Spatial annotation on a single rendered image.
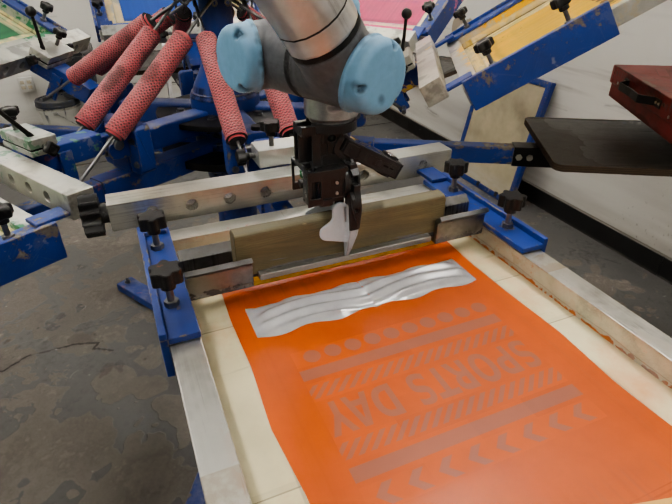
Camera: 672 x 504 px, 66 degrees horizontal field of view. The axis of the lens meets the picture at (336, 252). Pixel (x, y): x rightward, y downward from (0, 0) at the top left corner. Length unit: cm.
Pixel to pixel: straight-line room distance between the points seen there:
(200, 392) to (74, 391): 159
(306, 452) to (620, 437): 34
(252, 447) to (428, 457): 19
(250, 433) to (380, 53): 42
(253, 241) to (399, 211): 24
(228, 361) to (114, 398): 142
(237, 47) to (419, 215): 41
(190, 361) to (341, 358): 19
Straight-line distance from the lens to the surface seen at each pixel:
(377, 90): 51
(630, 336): 77
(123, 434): 196
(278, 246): 77
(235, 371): 67
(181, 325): 69
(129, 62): 142
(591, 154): 149
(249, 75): 60
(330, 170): 72
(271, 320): 73
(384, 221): 82
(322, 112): 70
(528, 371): 71
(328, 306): 75
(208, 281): 75
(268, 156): 101
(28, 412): 217
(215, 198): 95
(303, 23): 48
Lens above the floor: 142
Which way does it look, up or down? 31 degrees down
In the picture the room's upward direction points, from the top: straight up
